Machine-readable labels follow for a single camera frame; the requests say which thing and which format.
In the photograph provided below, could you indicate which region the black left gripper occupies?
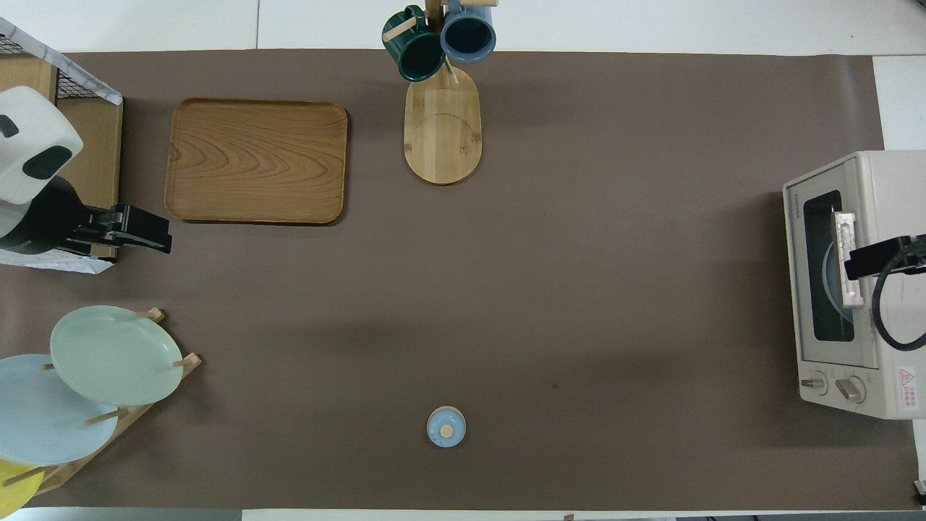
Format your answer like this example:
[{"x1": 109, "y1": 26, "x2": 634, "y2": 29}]
[{"x1": 69, "y1": 205, "x2": 173, "y2": 258}]

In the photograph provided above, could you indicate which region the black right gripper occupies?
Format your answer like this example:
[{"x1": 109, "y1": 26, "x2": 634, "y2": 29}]
[{"x1": 844, "y1": 235, "x2": 926, "y2": 281}]

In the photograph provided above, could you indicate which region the oven glass door with handle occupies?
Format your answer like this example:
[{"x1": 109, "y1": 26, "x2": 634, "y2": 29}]
[{"x1": 783, "y1": 161, "x2": 881, "y2": 370}]

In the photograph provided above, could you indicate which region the beige toaster oven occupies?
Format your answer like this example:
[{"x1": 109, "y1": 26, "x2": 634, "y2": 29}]
[{"x1": 783, "y1": 151, "x2": 926, "y2": 420}]

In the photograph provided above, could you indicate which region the wooden two-step shelf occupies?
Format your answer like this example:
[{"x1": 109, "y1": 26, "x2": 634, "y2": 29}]
[{"x1": 0, "y1": 54, "x2": 124, "y2": 261}]

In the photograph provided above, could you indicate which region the mint green plate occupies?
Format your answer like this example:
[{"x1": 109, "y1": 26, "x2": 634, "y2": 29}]
[{"x1": 49, "y1": 305, "x2": 184, "y2": 407}]

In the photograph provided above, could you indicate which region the wooden serving tray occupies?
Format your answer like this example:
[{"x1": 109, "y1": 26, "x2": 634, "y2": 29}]
[{"x1": 164, "y1": 98, "x2": 349, "y2": 226}]

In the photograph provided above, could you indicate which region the wooden plate rack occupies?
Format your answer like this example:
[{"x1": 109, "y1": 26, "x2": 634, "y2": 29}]
[{"x1": 0, "y1": 308, "x2": 202, "y2": 500}]

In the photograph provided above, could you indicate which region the light blue plate on rack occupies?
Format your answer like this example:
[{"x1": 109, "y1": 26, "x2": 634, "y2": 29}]
[{"x1": 0, "y1": 354, "x2": 120, "y2": 467}]

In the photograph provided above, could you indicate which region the yellow plate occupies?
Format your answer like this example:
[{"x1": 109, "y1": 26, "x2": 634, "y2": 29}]
[{"x1": 0, "y1": 459, "x2": 46, "y2": 520}]

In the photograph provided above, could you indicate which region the wooden mug tree stand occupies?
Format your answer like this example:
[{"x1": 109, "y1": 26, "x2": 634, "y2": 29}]
[{"x1": 382, "y1": 0, "x2": 500, "y2": 187}]

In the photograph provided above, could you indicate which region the dark green mug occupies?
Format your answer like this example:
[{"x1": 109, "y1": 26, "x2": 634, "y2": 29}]
[{"x1": 382, "y1": 6, "x2": 446, "y2": 82}]

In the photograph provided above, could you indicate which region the brown table mat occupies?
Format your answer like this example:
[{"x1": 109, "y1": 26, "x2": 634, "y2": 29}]
[{"x1": 0, "y1": 49, "x2": 916, "y2": 511}]

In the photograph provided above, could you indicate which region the blue mug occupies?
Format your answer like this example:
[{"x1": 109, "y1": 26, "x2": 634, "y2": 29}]
[{"x1": 440, "y1": 0, "x2": 498, "y2": 64}]

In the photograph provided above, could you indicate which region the wire and wood shelf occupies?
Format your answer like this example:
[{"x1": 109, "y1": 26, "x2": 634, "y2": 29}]
[{"x1": 0, "y1": 16, "x2": 124, "y2": 274}]

